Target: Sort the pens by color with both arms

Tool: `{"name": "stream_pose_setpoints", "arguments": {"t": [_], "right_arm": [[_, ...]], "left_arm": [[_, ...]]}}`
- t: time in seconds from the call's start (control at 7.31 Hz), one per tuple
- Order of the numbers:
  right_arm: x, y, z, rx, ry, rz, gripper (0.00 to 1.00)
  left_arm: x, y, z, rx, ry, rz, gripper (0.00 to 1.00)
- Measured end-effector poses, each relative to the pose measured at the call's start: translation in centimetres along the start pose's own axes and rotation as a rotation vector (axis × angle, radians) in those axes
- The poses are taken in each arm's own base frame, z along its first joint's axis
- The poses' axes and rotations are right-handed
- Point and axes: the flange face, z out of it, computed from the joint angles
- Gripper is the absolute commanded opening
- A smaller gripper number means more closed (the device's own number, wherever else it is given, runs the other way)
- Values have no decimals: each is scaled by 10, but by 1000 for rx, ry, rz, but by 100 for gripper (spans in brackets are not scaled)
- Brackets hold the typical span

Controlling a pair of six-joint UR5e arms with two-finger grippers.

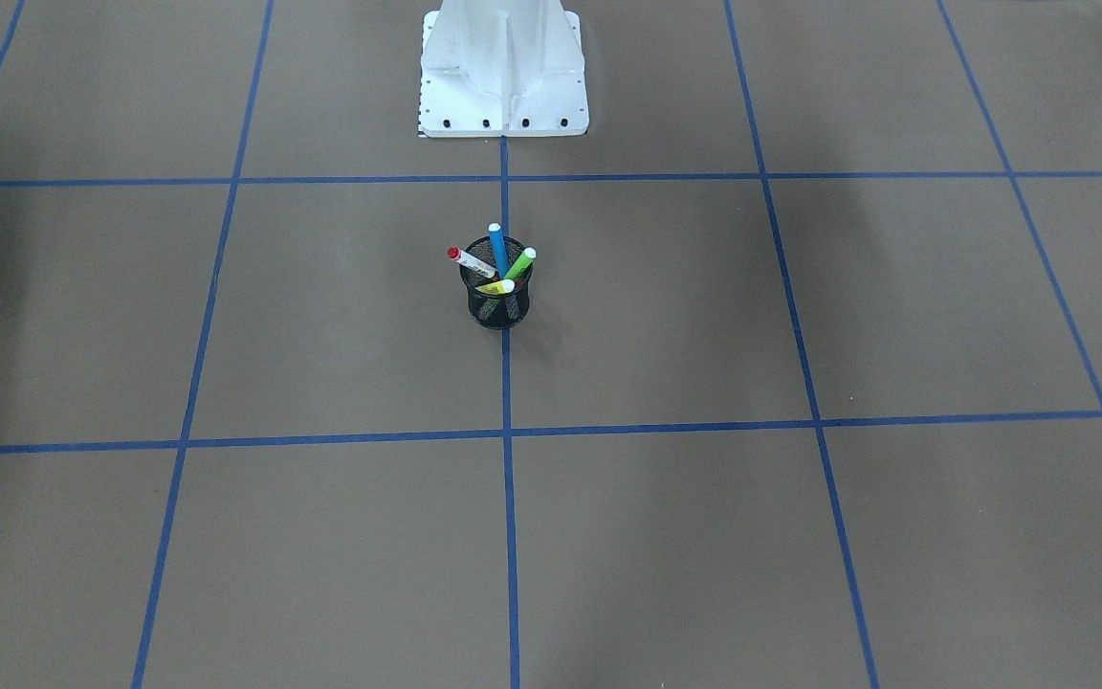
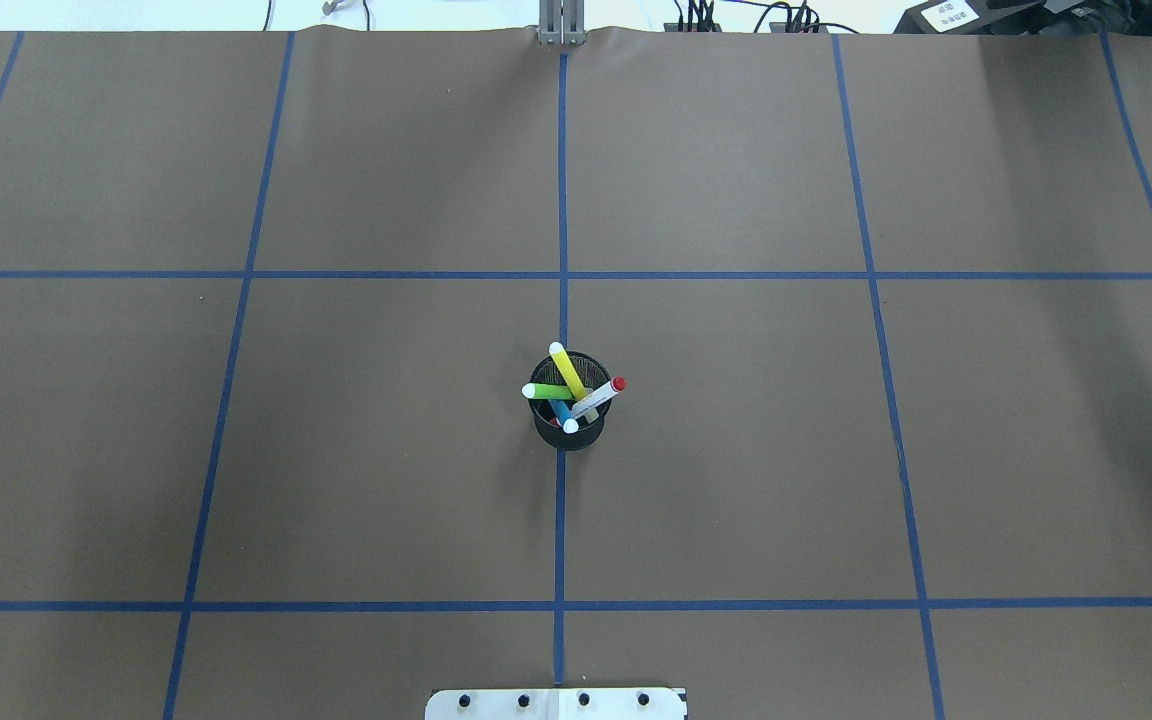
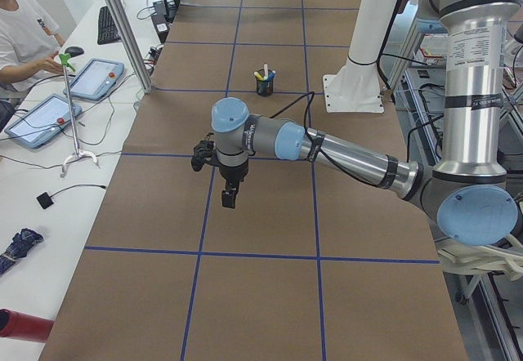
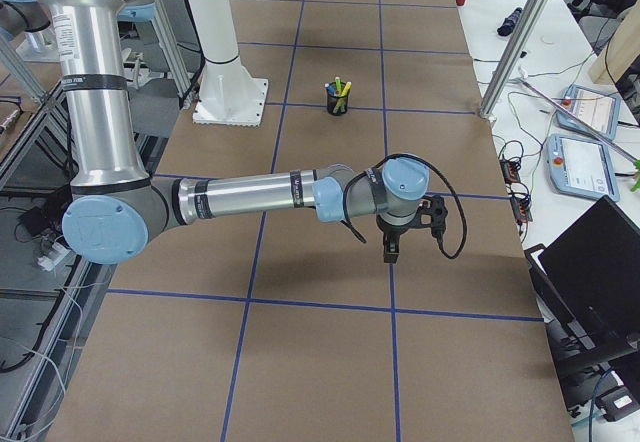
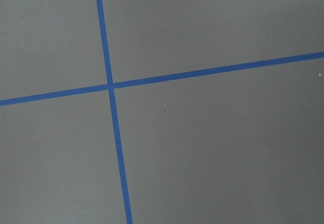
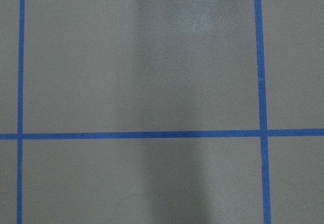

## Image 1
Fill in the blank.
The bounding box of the blue marker pen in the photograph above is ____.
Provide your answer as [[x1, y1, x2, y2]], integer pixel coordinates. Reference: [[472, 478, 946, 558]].
[[487, 223, 509, 278]]

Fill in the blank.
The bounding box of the green marker pen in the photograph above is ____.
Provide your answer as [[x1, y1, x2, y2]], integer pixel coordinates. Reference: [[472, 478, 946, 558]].
[[504, 247, 537, 282]]

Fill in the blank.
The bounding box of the yellow marker pen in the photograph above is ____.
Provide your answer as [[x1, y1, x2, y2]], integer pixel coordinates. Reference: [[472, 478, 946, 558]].
[[473, 279, 516, 298]]

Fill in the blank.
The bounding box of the black mesh pen cup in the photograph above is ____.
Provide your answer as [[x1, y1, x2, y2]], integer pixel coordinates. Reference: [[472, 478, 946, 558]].
[[458, 236, 534, 330]]

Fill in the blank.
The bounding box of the white red-capped marker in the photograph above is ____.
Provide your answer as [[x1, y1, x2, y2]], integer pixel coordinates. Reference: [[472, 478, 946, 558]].
[[447, 247, 499, 280]]

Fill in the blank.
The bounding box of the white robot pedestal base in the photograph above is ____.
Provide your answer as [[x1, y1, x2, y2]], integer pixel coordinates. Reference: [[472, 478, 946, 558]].
[[417, 1, 590, 139]]

